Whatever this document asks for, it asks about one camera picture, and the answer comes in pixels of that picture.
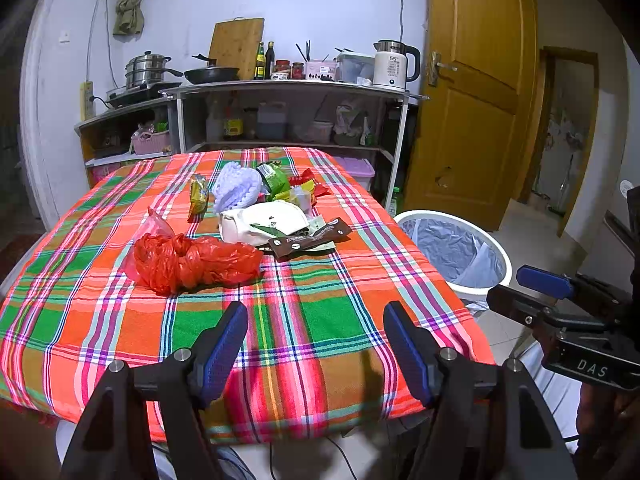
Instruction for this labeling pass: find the red plastic bag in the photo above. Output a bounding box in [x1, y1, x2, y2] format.
[124, 208, 262, 297]

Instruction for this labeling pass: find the brown snack wrapper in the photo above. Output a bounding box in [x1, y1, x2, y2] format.
[268, 218, 352, 258]

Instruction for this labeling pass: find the red snack packet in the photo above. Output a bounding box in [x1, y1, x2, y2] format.
[288, 168, 330, 205]

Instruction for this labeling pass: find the yellow snack packet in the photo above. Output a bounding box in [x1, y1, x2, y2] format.
[188, 174, 209, 222]

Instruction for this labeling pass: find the white paper bag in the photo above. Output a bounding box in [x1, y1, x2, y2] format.
[218, 200, 309, 247]

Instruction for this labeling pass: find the white foam fruit net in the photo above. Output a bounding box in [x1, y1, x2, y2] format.
[212, 162, 262, 214]

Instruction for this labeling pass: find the green snack packet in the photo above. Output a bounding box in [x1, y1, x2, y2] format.
[256, 160, 291, 200]

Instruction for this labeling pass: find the white trash bin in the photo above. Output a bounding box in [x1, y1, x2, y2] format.
[394, 209, 513, 318]

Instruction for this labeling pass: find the white kitchen shelf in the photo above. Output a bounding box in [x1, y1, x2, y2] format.
[75, 80, 416, 202]

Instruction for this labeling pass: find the wooden door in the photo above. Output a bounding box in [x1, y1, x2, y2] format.
[404, 0, 538, 231]

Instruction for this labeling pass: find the green bottle on floor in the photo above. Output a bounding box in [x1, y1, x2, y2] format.
[388, 186, 401, 217]

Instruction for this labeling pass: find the plaid tablecloth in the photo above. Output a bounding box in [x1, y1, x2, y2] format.
[1, 148, 492, 443]

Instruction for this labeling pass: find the purple lid storage box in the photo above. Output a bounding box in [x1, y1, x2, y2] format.
[334, 156, 375, 192]

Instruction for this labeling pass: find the white electric kettle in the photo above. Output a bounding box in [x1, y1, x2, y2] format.
[372, 39, 422, 91]

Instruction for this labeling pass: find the pink basket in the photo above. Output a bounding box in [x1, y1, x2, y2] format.
[131, 130, 171, 155]

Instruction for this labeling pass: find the pink utensil box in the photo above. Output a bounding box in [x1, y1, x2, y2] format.
[305, 60, 337, 81]

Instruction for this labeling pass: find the dark sauce bottle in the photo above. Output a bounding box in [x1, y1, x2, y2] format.
[265, 41, 274, 79]

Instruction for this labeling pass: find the green oil bottle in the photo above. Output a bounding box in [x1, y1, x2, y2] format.
[254, 41, 266, 80]

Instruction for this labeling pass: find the steel steamer pot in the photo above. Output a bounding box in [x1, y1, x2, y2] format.
[125, 51, 171, 89]

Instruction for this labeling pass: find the black frying pan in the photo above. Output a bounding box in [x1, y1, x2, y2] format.
[160, 54, 240, 84]

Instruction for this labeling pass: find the wooden cutting board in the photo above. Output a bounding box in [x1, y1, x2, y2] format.
[208, 18, 265, 80]

